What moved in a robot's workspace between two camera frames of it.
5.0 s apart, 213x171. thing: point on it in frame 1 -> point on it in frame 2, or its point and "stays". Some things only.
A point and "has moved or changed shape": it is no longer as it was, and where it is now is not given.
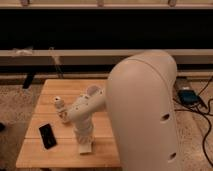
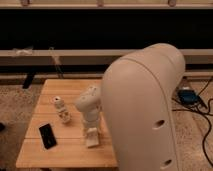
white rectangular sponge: x=85 y=147 has moved or changed shape
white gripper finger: x=89 y=145 -> x=97 y=132
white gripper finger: x=81 y=146 -> x=87 y=134
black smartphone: x=48 y=137 stays
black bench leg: x=27 y=81 stays
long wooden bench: x=93 y=64 stays
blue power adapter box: x=188 y=97 stays
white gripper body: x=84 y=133 -> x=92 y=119
